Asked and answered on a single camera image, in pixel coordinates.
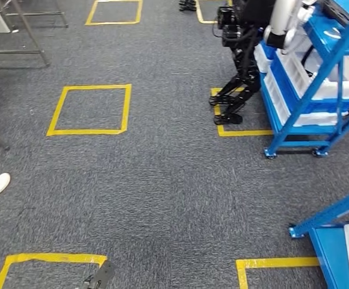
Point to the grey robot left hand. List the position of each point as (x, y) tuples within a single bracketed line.
[(100, 275)]

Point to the yellow floor tape strip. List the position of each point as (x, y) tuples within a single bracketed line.
[(267, 263)]

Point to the black humanoid robot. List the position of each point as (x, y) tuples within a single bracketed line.
[(246, 72)]

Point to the black robot feet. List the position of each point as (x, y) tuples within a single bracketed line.
[(188, 4)]

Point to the blue metal rack with bins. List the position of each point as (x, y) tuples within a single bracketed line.
[(328, 247), (303, 143)]

